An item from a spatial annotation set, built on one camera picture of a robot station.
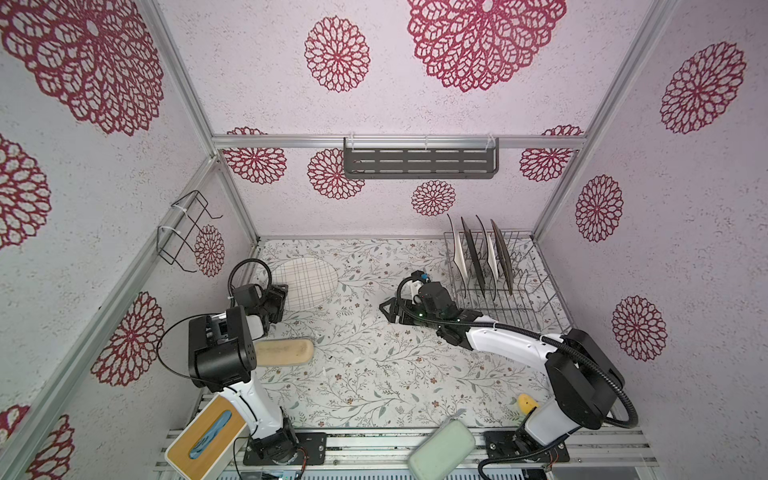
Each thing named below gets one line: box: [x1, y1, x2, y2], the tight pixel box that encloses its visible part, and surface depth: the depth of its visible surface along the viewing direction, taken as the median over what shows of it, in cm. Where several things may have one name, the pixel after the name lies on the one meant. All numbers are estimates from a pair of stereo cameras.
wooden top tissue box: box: [164, 394, 251, 480], surface depth 71 cm
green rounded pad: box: [408, 419, 476, 480], surface depth 73 cm
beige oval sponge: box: [255, 339, 314, 366], surface depth 88 cm
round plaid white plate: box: [272, 257, 339, 312], surface depth 108 cm
